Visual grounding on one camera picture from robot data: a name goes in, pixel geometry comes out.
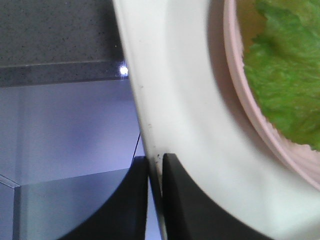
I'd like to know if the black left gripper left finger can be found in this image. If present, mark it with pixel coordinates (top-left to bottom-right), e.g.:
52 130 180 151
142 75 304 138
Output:
61 156 148 240

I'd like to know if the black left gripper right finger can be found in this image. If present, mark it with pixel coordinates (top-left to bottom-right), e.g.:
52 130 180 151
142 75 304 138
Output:
162 153 268 240

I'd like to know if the cream bear serving tray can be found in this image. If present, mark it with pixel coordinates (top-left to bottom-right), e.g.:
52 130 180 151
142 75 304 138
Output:
113 0 320 240

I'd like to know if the green lettuce leaf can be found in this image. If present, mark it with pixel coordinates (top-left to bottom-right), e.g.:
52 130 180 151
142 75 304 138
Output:
244 0 320 151

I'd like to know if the pink round plate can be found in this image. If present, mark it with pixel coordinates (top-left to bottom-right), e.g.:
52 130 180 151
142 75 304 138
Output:
223 0 320 190

